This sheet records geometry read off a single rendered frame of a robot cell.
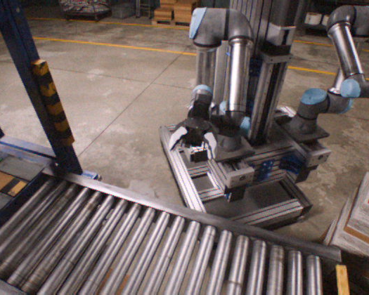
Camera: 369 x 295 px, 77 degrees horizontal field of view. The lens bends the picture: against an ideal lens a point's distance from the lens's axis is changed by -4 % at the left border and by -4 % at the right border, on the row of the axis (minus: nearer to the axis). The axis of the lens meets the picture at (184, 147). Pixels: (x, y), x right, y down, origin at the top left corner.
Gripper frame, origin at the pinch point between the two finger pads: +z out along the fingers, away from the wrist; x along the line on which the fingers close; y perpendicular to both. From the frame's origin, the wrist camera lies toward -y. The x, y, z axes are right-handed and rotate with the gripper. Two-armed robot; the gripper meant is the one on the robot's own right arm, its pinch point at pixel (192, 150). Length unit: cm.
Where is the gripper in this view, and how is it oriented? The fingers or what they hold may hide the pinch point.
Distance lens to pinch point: 61.6
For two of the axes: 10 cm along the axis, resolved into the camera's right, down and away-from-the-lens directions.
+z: -1.4, 6.5, -7.5
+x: -9.8, -2.0, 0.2
